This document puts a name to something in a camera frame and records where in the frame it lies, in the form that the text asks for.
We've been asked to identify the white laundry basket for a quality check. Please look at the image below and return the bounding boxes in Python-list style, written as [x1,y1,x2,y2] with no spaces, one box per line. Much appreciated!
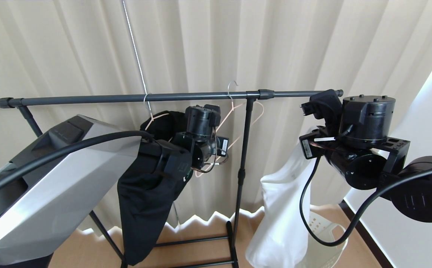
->
[294,211,349,268]

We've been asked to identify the beige curtain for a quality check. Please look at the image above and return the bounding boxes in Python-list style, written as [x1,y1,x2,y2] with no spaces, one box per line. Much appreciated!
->
[0,0,432,228]

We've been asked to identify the black clothes rack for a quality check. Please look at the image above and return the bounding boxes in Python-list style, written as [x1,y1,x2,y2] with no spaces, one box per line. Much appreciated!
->
[0,89,344,268]

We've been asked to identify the pink clothes hanger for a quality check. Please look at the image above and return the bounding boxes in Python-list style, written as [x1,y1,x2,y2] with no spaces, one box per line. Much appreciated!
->
[195,81,265,178]
[143,93,170,131]

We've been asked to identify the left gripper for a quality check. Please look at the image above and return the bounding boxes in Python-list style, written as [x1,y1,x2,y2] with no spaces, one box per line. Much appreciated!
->
[193,136,229,168]

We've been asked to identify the white printed garment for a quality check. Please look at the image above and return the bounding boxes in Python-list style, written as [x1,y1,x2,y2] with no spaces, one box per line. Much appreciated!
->
[245,128,317,268]

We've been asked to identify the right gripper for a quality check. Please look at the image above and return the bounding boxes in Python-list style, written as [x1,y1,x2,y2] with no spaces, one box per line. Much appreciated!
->
[299,128,333,160]

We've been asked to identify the black garment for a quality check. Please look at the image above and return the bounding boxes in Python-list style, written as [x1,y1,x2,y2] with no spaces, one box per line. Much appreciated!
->
[117,111,194,266]

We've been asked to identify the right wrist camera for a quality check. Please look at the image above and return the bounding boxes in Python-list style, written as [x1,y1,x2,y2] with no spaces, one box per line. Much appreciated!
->
[300,89,343,125]

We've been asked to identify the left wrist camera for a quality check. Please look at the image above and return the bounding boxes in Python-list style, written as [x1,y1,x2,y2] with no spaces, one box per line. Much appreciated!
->
[201,104,222,127]

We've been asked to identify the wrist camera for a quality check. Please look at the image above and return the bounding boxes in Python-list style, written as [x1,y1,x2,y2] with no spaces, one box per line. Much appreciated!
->
[300,89,343,125]
[201,104,222,127]

